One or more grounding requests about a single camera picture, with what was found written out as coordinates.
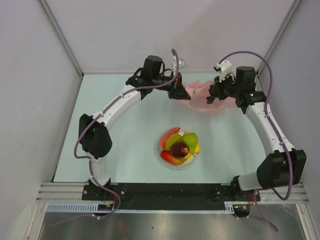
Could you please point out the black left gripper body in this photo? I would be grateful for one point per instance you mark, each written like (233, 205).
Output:
(171, 93)

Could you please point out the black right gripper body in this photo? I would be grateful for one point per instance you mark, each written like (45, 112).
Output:
(228, 86)

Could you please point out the pink plastic bag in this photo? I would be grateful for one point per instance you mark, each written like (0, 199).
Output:
(199, 93)

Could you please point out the dark fake grapes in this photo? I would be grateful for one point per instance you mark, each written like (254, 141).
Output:
(210, 99)

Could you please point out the green fake pear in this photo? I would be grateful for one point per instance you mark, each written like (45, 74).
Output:
(191, 140)

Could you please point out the fake watermelon slice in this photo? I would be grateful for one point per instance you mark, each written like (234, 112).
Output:
(165, 136)

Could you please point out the dark red fake apple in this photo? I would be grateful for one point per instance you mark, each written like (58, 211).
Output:
(179, 149)

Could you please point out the yellow fake lemon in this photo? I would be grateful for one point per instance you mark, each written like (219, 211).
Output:
(197, 149)

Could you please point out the red fake mango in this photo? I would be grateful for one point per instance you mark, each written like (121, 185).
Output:
(166, 156)

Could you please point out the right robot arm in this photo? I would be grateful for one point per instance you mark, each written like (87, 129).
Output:
(283, 165)

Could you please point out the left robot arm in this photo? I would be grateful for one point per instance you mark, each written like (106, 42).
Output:
(94, 130)

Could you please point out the white paper plate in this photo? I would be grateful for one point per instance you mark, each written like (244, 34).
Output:
(188, 162)

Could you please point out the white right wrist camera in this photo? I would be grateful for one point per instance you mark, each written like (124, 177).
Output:
(224, 69)

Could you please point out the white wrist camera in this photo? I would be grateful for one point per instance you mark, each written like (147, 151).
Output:
(224, 69)
(178, 64)

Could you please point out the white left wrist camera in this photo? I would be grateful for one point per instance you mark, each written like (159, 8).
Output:
(178, 64)

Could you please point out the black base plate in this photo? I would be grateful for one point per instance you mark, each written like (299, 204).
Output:
(178, 196)

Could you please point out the aluminium frame rail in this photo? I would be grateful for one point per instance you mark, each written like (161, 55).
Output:
(52, 20)

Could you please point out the white cable duct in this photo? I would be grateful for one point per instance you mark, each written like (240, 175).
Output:
(68, 207)

